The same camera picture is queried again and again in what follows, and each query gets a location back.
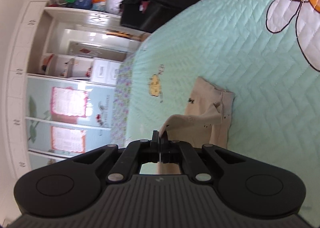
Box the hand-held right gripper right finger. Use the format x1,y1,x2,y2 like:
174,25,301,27
161,133,247,184

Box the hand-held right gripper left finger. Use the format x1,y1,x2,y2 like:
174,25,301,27
74,130,160,184

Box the cream smiley print pants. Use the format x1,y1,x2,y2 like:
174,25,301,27
156,76,235,175

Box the orange bordered poster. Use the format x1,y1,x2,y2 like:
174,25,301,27
50,125,87,153

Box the white drawer unit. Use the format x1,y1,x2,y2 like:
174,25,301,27
91,58,120,86

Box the pink bordered poster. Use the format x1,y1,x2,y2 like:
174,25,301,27
50,87,89,118

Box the green bee print bed cover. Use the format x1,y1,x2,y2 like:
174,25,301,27
125,0,320,218

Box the white wardrobe with sliding doors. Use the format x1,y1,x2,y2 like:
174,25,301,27
7,1,140,168

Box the red hat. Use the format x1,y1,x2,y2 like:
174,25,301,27
41,54,54,74

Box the white door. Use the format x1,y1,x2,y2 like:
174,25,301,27
45,8,125,27

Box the black leather chest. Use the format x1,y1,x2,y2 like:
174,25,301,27
120,0,203,34

